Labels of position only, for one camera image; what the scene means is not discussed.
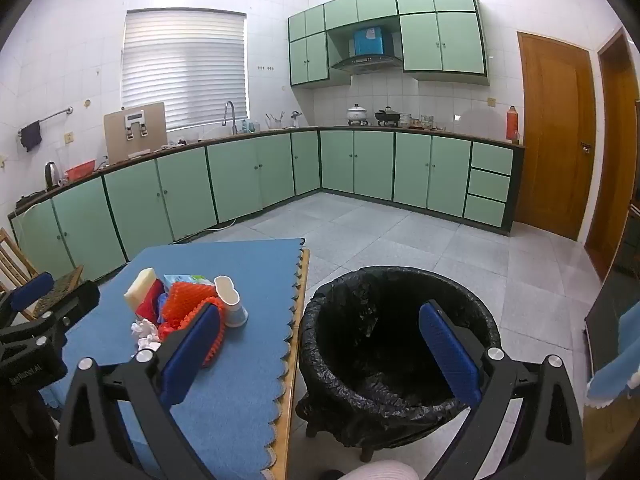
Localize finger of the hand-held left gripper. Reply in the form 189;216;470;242
7;272;55;313
37;280;101;346

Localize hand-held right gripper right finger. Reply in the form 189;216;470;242
419;301;586;480

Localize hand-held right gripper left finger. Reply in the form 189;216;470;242
55;302;223;480

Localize white tissue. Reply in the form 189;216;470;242
131;317;162;351

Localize orange foam net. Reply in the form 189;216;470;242
157;282;226;368

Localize white paper cup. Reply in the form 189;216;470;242
214;275;249;328

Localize pale yellow sponge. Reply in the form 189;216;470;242
123;268;158;311

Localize dark red box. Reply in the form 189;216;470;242
137;280;166;321

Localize light blue carton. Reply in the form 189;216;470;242
162;274;216;291

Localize trash bin with black bag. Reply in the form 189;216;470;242
296;265;502;463

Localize wooden chair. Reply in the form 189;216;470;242
0;227;86;321

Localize black gas stove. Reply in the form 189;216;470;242
15;192;51;211

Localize blue scalloped table mat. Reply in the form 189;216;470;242
40;237;307;480

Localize wooden table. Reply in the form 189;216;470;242
265;247;311;480

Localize red plastic basin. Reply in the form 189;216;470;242
65;160;97;182

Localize dark hanging towel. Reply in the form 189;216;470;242
20;121;43;153

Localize dark glass cabinet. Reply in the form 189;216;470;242
584;200;640;376

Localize blue cloth with white edge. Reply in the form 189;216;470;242
586;300;640;407

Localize wooden cutting board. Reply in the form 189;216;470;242
103;102;167;165

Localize metal towel bar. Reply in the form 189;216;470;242
17;106;74;136

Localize tan wooden stand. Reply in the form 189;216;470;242
582;400;640;471

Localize green base cabinets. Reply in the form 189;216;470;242
7;127;526;281

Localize white board holder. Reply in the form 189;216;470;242
124;110;151;142

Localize brown wooden door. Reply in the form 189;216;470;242
515;31;596;243

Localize white window blind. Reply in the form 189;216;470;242
121;8;249;133

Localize range hood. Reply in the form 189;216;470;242
330;55;403;76

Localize blue hood chimney cover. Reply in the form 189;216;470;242
352;27;386;57

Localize white floor cable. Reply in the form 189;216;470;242
175;217;236;243

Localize green wall cabinets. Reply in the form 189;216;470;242
287;0;491;90

